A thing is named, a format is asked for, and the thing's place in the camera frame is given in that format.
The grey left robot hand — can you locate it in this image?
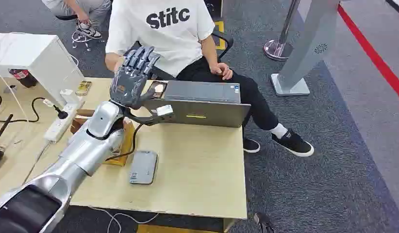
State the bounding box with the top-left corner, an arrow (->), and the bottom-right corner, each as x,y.
109,46 -> 162,110

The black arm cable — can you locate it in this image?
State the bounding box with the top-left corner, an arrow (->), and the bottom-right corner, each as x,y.
105,123 -> 145,162

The white cabinet box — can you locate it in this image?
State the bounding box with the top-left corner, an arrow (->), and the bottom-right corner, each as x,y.
0,32 -> 85,108

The grey laptop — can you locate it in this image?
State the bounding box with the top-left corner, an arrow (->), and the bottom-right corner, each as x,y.
142,80 -> 251,128

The black plug with cable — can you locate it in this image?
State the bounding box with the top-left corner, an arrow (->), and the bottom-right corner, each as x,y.
0,93 -> 69,123

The phone with yellow case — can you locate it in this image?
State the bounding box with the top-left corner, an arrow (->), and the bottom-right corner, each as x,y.
75,81 -> 93,97

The seated person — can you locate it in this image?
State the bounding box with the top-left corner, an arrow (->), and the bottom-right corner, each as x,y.
104,0 -> 315,158

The chrome stanchion pole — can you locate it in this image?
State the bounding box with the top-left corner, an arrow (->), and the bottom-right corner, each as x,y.
263,0 -> 301,62

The black stool with metal base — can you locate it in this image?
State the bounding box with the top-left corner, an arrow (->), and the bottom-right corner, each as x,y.
54,14 -> 105,51

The thin white desk cable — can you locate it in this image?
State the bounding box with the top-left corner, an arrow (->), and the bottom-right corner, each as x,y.
0,33 -> 30,123

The red and black bottle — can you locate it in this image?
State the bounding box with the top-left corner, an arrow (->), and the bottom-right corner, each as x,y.
8,68 -> 38,89

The person's left hand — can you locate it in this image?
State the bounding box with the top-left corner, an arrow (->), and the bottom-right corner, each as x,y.
210,62 -> 234,81

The white cable under desk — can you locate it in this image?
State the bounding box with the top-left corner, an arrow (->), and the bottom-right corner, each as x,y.
89,206 -> 160,233

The black antenna device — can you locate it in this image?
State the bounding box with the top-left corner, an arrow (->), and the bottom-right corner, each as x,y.
0,114 -> 14,172

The person on stool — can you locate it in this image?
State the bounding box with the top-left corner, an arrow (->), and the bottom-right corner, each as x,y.
41,0 -> 112,40

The grey kiosk stand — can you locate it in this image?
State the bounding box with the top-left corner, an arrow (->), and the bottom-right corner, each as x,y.
270,0 -> 342,97

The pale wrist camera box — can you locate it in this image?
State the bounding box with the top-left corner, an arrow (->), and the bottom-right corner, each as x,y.
155,104 -> 174,117

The white power strip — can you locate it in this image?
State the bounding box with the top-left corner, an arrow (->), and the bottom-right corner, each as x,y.
43,101 -> 85,144

